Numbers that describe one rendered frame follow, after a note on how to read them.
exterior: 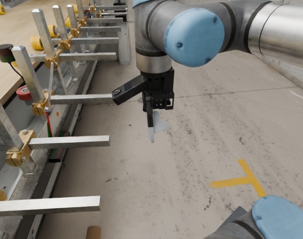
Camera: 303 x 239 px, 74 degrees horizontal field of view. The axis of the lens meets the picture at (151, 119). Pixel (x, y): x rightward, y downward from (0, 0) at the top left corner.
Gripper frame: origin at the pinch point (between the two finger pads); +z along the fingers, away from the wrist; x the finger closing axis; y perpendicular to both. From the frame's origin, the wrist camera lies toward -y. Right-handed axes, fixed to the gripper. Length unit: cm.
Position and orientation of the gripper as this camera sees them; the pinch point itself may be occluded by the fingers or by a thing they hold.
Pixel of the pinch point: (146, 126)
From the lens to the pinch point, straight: 64.5
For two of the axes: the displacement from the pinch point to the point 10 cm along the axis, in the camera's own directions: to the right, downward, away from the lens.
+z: 0.0, 7.7, 6.3
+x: -1.5, -6.2, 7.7
